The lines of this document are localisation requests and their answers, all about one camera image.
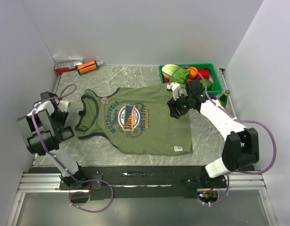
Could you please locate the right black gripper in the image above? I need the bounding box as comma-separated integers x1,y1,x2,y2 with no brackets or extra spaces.
167,91,192,120

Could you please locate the olive green t-shirt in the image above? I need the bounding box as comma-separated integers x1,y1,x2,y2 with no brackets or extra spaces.
75,84,193,156

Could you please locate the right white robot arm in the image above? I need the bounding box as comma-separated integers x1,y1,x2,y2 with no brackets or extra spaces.
167,80,259,188

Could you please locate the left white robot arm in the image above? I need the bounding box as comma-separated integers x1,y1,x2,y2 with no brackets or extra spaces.
16,91,88,189

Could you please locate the toy red chili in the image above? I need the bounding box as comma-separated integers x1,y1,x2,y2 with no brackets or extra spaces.
161,74,169,83

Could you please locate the toy napa cabbage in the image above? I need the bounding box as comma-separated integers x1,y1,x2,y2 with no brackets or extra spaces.
161,64,190,84

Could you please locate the toy orange fruit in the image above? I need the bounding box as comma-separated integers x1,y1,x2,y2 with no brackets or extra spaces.
188,67,198,80

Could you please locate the toy green bell pepper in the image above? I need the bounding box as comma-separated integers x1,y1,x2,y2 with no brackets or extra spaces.
200,79,214,91

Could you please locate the toy red bell pepper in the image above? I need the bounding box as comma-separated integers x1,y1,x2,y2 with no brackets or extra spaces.
196,69,209,80

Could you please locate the toy purple eggplant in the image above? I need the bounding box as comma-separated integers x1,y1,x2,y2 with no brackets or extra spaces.
204,68,214,84

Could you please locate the green plastic crate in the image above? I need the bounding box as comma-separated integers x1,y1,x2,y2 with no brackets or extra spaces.
159,63,223,96

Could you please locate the small dark glass jar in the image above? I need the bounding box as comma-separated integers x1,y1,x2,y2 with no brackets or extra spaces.
218,90,230,108

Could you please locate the orange cylindrical bottle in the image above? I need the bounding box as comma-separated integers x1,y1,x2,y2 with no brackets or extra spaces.
77,61,104,75

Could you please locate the red white carton box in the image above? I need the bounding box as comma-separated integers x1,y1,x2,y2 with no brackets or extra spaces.
53,53,84,74

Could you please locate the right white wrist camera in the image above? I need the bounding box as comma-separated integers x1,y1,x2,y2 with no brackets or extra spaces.
167,82,183,101

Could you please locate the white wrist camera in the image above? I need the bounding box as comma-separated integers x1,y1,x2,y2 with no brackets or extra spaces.
167,82,183,101
58,100,71,113

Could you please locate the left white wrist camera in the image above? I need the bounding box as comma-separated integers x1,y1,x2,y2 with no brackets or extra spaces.
58,100,71,113

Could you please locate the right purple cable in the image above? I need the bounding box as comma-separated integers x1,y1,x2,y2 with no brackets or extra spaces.
168,66,277,207

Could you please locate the purple cable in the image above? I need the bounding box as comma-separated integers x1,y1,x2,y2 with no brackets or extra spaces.
31,84,114,214
168,66,277,207

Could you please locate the aluminium rail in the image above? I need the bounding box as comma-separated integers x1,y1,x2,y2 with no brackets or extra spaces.
17,171,266,193

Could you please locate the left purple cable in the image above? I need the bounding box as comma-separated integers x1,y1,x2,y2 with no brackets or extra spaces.
31,84,114,214

